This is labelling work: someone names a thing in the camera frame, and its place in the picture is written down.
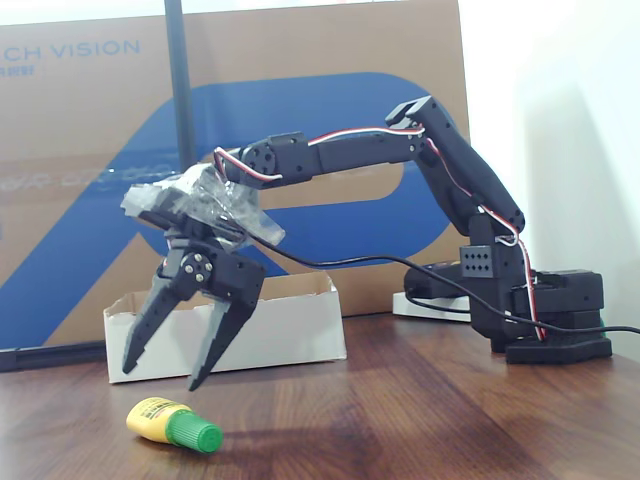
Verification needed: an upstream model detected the yellow bottle with green cap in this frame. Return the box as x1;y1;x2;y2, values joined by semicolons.
125;395;225;455

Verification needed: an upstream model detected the white cardboard box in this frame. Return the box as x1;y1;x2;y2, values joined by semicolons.
103;271;348;385

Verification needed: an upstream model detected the white power strip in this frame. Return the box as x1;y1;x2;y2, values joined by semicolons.
392;291;474;324

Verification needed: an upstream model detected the black power adapter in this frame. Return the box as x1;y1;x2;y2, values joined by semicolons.
403;259;474;302

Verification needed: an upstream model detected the black stand pole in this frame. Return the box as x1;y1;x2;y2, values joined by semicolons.
163;0;197;176

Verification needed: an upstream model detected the large brown blue-printed carton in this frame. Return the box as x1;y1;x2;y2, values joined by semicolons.
0;0;474;351

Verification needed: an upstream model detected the black metal rail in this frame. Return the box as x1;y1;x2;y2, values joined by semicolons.
0;342;109;374

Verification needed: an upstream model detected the red white black servo wire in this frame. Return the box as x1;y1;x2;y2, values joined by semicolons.
213;124;549;344

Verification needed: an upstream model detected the black camera cable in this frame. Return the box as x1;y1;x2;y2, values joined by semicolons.
244;234;640;337

